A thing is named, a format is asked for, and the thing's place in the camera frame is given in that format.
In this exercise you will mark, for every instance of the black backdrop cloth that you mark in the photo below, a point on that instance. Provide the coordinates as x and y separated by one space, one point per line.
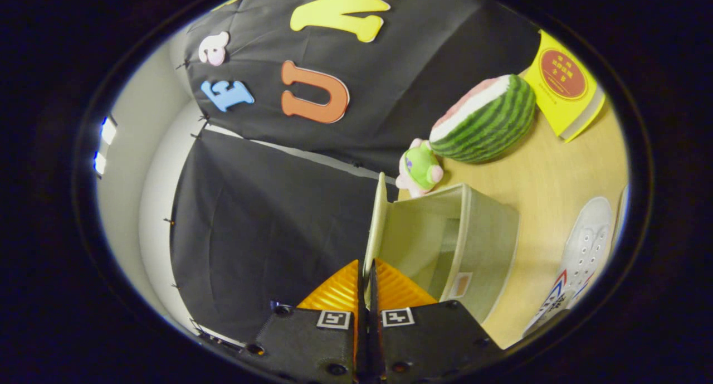
267 217

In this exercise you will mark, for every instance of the pink and green plush toy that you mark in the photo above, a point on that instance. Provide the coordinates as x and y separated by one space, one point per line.
420 169

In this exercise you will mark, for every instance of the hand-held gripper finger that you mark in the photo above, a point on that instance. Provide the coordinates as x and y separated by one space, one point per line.
376 350
362 350

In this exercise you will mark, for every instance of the yellow book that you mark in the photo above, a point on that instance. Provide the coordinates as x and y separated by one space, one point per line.
562 88

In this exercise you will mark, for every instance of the ceiling light panel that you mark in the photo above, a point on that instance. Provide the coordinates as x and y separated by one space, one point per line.
107 132

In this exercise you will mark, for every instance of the beige fabric storage box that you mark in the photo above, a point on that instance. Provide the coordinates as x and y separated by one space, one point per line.
484 244

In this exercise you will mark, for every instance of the watermelon slice plush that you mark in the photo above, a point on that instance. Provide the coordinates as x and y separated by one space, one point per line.
484 122

